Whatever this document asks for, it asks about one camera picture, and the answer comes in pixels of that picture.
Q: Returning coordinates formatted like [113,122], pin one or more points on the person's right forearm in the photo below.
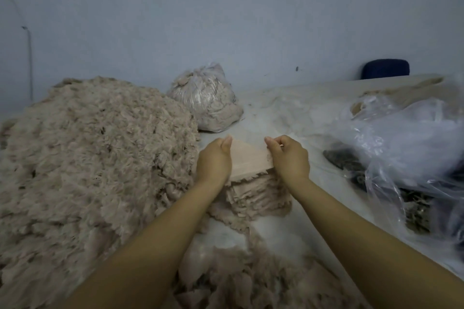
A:
[377,254]

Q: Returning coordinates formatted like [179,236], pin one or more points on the clear bag of beige scraps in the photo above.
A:
[207,99]

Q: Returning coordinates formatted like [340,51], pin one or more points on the beige fur pile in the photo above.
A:
[399,95]

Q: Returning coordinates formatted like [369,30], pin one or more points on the person's left hand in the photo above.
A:
[214,164]

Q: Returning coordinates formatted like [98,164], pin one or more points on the person's left forearm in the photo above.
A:
[141,258]

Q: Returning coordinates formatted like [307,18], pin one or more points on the beige scrap strips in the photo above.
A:
[254,276]

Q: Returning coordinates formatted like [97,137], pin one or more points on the stack of sorted beige pieces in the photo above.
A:
[257,200]

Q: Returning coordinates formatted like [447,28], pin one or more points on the person's right hand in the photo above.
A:
[291,162]

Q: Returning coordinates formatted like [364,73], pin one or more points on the large pile beige fabric scraps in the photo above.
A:
[87,182]

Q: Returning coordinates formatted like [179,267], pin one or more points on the blue chair back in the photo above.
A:
[385,68]

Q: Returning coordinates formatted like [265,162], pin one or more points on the large clear plastic bag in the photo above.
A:
[406,149]

